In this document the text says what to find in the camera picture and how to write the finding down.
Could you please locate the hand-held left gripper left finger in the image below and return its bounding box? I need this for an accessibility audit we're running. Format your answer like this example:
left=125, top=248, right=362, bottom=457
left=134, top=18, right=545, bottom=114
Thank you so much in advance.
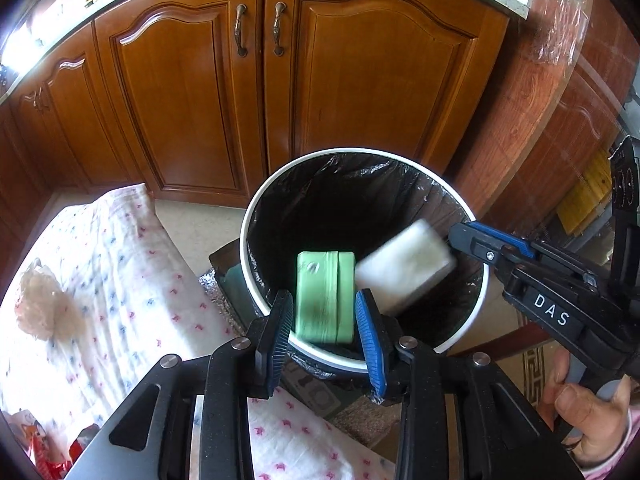
left=65, top=289, right=296, bottom=480

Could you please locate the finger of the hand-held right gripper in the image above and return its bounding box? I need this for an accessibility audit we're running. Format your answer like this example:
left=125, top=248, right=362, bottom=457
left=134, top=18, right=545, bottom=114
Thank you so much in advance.
left=446, top=224, right=539, bottom=269
left=465, top=221, right=598, bottom=286

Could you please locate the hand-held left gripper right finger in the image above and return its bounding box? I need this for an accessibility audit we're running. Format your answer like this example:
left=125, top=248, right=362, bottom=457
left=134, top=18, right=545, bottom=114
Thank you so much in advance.
left=353, top=288, right=586, bottom=480

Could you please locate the white round trash bin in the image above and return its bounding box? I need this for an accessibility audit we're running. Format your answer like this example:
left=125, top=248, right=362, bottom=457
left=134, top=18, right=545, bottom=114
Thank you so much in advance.
left=239, top=147, right=491, bottom=373

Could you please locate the white foam block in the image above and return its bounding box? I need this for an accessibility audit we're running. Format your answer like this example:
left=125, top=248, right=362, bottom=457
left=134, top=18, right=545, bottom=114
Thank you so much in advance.
left=354, top=218, right=458, bottom=317

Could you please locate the white plastic bag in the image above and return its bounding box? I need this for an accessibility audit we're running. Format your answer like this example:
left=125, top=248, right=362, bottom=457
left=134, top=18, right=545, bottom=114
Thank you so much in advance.
left=14, top=258, right=67, bottom=341

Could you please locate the cartoon printed snack bag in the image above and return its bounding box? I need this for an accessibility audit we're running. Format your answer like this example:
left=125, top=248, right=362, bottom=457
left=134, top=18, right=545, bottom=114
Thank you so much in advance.
left=7, top=407, right=48, bottom=443

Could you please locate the person's right forearm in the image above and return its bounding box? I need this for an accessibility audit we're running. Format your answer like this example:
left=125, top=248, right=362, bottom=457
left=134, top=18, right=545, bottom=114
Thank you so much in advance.
left=572, top=445, right=640, bottom=480

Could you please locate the person's right hand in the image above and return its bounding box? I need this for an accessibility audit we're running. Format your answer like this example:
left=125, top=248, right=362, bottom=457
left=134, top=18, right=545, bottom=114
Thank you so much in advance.
left=537, top=347, right=640, bottom=468

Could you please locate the grey green packet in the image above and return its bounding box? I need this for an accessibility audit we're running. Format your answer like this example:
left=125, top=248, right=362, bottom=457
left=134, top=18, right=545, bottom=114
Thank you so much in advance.
left=295, top=377, right=347, bottom=417

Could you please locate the dark green box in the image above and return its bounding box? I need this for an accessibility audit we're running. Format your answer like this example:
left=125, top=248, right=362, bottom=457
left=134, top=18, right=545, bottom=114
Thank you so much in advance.
left=209, top=240, right=251, bottom=312

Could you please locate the brown wooden bar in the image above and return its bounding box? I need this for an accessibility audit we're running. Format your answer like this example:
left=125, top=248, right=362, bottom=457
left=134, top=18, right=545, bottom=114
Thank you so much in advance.
left=452, top=322, right=556, bottom=357

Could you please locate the yellow box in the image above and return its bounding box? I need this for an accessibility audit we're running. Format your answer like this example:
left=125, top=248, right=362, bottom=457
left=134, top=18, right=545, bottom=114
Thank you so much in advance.
left=556, top=149, right=615, bottom=237

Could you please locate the patterned floor rug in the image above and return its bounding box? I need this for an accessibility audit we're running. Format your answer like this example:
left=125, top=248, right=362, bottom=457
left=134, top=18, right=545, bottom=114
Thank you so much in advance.
left=520, top=342, right=558, bottom=411

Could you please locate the round glass table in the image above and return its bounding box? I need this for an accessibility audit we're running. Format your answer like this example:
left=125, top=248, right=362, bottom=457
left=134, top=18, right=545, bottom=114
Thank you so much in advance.
left=450, top=0, right=640, bottom=261

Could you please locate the black bin liner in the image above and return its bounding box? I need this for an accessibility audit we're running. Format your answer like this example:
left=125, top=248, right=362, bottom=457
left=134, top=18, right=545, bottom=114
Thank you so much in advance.
left=245, top=152, right=483, bottom=361

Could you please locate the white printed cloth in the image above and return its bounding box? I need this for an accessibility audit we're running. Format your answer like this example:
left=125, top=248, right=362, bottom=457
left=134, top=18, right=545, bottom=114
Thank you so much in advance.
left=0, top=184, right=396, bottom=480

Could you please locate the wooden cabinet door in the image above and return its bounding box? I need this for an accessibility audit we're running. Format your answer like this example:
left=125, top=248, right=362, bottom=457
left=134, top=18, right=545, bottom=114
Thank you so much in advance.
left=264, top=0, right=512, bottom=183
left=9, top=22, right=153, bottom=192
left=94, top=0, right=267, bottom=197
left=0, top=89, right=52, bottom=288

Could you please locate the red snack packet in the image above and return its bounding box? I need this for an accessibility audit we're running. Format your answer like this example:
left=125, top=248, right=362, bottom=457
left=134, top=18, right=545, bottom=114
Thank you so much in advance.
left=30, top=422, right=103, bottom=471

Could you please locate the wooden kitchen cabinet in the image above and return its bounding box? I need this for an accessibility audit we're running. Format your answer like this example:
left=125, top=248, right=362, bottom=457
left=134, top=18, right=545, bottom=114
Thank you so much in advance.
left=0, top=0, right=533, bottom=106

